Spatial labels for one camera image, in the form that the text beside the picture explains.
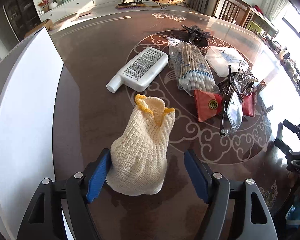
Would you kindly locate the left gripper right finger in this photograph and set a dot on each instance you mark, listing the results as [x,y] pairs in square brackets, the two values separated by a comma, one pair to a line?
[239,205]

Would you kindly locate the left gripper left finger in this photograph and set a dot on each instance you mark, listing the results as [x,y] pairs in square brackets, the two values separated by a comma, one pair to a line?
[43,218]

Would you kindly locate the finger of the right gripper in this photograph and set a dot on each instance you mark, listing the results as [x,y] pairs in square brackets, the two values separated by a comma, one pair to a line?
[294,128]
[282,146]

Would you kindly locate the cream knitted cloth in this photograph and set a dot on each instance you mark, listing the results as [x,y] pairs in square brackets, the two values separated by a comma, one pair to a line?
[138,157]

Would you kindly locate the bag of cotton swabs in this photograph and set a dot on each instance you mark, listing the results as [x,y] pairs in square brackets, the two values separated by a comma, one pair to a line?
[192,71]

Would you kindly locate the red packet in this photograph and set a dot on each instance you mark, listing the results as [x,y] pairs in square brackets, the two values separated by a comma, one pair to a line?
[207,104]

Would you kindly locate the clear plastic container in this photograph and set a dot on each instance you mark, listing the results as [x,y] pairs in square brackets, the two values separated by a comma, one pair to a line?
[219,59]

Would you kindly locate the black hair clip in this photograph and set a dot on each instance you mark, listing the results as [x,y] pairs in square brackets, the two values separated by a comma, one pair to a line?
[197,36]

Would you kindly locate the wooden side chair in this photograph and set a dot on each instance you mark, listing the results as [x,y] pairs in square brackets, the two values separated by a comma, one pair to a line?
[234,11]

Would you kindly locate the white lotion bottle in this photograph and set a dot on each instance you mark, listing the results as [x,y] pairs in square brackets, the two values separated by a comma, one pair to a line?
[140,71]

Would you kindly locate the white cardboard box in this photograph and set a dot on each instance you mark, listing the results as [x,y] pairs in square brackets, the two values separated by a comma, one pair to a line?
[29,77]

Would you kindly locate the brown cardboard box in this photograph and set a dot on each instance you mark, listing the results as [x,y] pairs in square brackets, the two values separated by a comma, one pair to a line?
[45,24]

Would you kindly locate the dark display shelf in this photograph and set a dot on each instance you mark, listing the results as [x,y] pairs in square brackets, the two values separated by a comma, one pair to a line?
[22,16]

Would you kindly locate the red flower vase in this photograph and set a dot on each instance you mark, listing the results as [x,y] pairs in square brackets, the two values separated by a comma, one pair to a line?
[44,5]

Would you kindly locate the white tv cabinet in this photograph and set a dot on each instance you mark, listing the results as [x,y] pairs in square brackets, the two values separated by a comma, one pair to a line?
[77,6]

